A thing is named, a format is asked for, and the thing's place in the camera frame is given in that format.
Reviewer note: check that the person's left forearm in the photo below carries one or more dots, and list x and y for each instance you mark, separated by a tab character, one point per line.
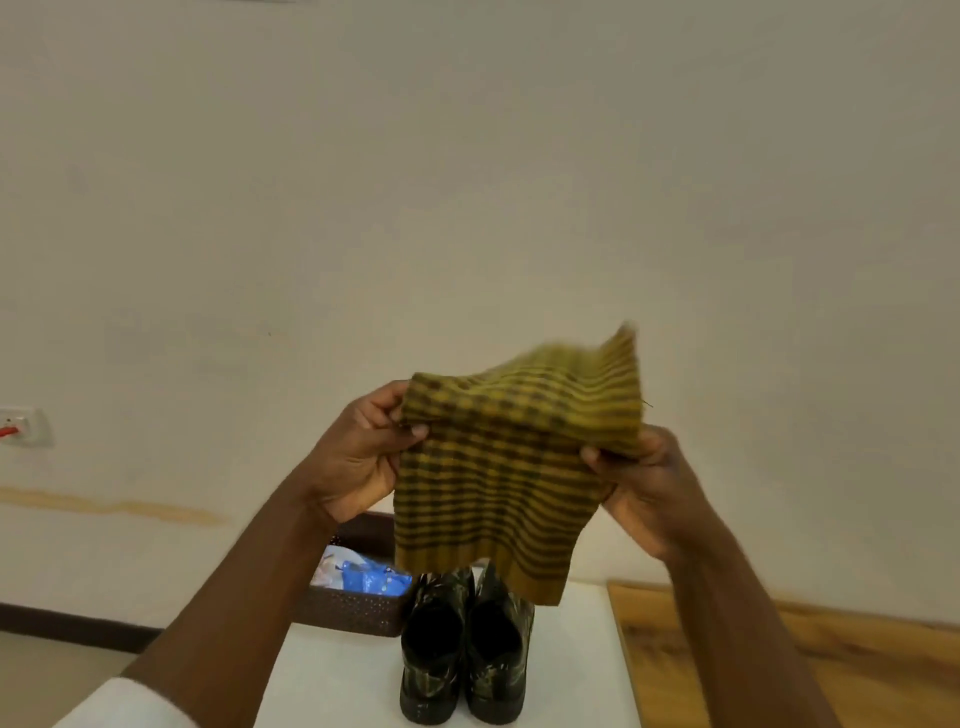
240	615

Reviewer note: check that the yellow checked cloth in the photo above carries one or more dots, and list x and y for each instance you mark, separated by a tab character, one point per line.
502	465

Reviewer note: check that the brown perforated plastic basket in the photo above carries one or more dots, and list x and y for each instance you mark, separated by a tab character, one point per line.
345	615

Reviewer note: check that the person's left hand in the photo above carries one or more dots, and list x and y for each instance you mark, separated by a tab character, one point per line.
352	465

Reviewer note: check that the person's white shirt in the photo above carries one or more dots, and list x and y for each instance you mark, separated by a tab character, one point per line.
127	709

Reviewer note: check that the person's right forearm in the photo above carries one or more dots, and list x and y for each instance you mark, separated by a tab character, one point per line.
742	645

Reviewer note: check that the black leather shoe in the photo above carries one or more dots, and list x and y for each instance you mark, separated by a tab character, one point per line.
433	645
495	645

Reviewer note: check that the person's right hand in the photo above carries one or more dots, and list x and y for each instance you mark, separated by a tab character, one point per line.
660	502

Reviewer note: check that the wooden board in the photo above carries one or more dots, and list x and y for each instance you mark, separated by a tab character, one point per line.
847	667

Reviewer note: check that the white wall socket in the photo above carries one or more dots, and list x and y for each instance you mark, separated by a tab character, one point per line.
34	427

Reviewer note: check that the blue and white plastic packet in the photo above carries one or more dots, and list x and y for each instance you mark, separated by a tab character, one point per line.
367	579

